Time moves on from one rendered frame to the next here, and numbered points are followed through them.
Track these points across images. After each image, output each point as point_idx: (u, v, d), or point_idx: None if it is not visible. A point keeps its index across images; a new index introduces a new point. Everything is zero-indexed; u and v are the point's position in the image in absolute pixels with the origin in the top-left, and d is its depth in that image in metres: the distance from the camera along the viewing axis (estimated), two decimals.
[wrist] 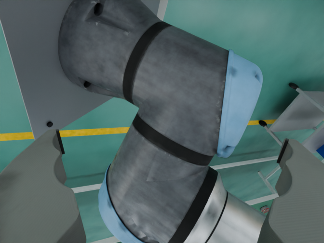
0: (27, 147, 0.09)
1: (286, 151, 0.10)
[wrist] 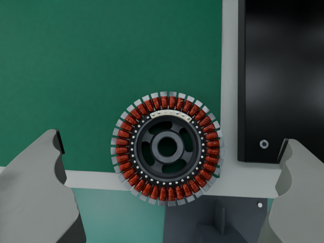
0: (27, 147, 0.09)
1: (286, 151, 0.10)
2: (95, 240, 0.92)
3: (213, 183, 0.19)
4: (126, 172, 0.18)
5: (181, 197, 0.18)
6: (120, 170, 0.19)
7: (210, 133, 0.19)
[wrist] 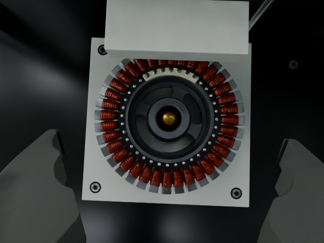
0: (27, 147, 0.09)
1: (286, 151, 0.10)
2: None
3: (232, 160, 0.14)
4: (116, 154, 0.14)
5: (191, 182, 0.14)
6: (109, 152, 0.14)
7: (224, 95, 0.14)
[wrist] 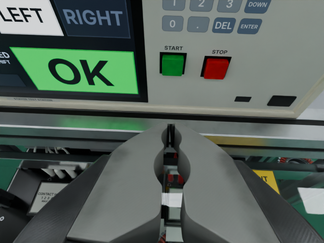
0: (142, 132, 0.11)
1: (175, 135, 0.11)
2: None
3: None
4: None
5: None
6: None
7: None
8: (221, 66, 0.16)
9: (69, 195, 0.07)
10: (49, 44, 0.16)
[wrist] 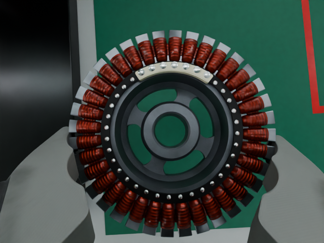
0: (43, 143, 0.10)
1: None
2: None
3: (258, 191, 0.10)
4: (98, 182, 0.10)
5: (201, 222, 0.10)
6: (88, 179, 0.10)
7: (249, 101, 0.10)
8: None
9: None
10: None
